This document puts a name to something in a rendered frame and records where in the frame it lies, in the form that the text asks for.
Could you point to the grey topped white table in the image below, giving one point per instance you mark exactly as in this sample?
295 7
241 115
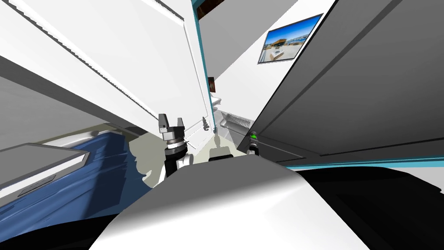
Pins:
31 161

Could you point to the blue framed wall picture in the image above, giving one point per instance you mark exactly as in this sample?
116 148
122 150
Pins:
288 40

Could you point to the blue bed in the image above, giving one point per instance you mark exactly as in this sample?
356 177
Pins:
90 180

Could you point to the white door leaf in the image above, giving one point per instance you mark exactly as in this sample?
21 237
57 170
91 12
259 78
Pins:
114 52

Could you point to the small red wall picture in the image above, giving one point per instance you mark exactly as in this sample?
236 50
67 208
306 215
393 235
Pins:
212 85

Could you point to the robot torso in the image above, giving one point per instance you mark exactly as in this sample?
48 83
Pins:
222 208

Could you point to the grey door leaf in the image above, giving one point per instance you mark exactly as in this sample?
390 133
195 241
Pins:
364 97

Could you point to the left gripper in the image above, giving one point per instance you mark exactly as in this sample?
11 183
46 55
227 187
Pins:
174 133

